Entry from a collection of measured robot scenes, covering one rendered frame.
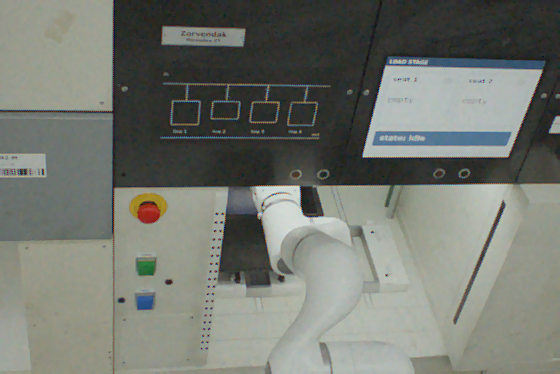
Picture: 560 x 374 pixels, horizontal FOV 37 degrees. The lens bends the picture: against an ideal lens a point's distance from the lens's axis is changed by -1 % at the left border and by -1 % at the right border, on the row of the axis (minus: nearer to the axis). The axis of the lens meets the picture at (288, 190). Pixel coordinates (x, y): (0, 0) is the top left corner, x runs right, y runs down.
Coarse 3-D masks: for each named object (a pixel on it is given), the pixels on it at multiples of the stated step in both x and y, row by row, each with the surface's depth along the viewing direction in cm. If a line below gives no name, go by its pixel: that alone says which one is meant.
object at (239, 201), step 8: (232, 192) 197; (240, 192) 198; (248, 192) 198; (232, 200) 199; (240, 200) 199; (248, 200) 200; (232, 208) 201; (240, 208) 201; (248, 208) 202; (256, 208) 202
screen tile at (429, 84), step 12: (396, 72) 138; (396, 84) 140; (408, 84) 140; (420, 84) 141; (432, 84) 141; (456, 84) 142; (384, 96) 141; (444, 96) 143; (384, 108) 143; (396, 108) 143; (408, 108) 144; (420, 108) 144; (432, 108) 145; (444, 108) 145; (384, 120) 145; (396, 120) 145; (408, 120) 145; (420, 120) 146; (432, 120) 146; (444, 120) 147
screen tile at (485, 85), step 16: (480, 80) 142; (496, 80) 143; (512, 80) 143; (528, 80) 144; (496, 96) 145; (512, 96) 146; (464, 112) 146; (480, 112) 147; (496, 112) 148; (512, 112) 148
